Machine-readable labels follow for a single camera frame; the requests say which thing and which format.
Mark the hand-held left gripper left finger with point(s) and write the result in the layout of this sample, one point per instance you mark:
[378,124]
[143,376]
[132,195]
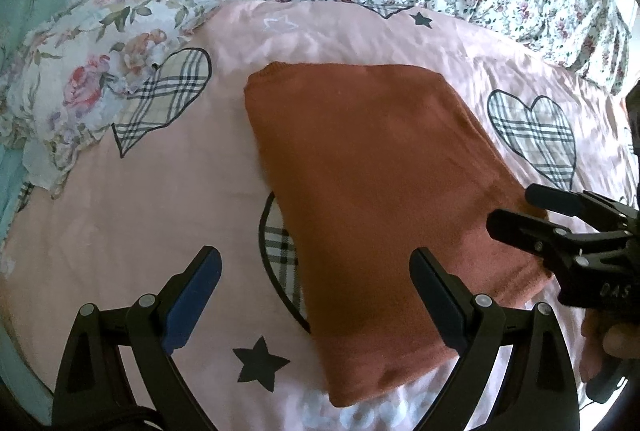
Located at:
[192,301]

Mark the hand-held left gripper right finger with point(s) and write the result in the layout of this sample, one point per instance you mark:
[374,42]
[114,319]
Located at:
[440,301]

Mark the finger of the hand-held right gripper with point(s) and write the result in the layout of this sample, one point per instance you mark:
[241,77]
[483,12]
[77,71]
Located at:
[560,200]
[525,228]

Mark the orange shirt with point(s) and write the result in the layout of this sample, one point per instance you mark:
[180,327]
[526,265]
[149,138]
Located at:
[380,191]

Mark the person's right hand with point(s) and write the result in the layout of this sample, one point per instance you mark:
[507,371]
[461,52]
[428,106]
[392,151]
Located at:
[607,341]

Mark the pink heart print bedsheet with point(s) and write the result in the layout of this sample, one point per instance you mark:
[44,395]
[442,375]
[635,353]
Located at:
[150,221]

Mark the large rose print pillow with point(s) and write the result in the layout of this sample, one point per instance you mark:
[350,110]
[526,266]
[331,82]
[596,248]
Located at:
[90,81]

